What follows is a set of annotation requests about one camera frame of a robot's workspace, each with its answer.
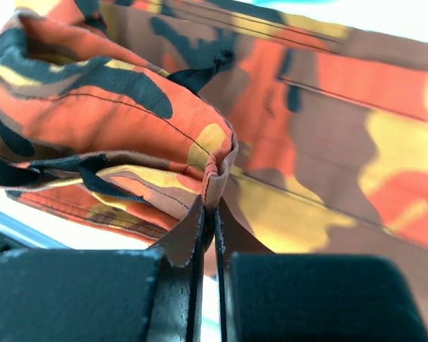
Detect aluminium right side rail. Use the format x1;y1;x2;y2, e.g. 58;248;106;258
0;212;68;249

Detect orange camouflage trousers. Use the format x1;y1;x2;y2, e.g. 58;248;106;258
0;1;428;328

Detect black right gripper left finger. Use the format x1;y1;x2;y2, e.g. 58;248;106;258
146;196;205;341

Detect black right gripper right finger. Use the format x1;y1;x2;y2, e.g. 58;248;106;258
213;204;274;342

